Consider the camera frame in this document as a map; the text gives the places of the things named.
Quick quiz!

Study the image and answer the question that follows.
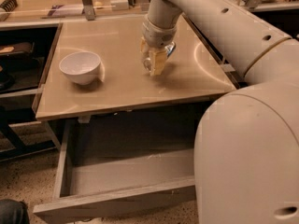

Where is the open grey top drawer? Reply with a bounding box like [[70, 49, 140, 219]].
[[34, 105, 199, 224]]

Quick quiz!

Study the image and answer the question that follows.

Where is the purple white paper packet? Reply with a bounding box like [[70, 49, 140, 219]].
[[48, 4, 84, 17]]

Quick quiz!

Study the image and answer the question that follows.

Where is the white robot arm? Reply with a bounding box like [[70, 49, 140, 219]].
[[141, 0, 299, 224]]

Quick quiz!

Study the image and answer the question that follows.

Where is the dark shoe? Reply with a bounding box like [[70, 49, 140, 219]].
[[0, 199, 30, 224]]

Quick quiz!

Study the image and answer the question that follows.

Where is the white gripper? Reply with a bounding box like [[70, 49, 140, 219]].
[[140, 15, 177, 76]]

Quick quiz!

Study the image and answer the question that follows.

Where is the white ceramic bowl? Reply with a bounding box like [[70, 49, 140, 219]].
[[59, 51, 101, 85]]

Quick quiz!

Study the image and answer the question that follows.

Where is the silver blue redbull can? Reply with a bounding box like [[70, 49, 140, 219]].
[[141, 42, 176, 74]]

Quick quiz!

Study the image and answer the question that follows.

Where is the black hair brush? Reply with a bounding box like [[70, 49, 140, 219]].
[[0, 0, 18, 21]]

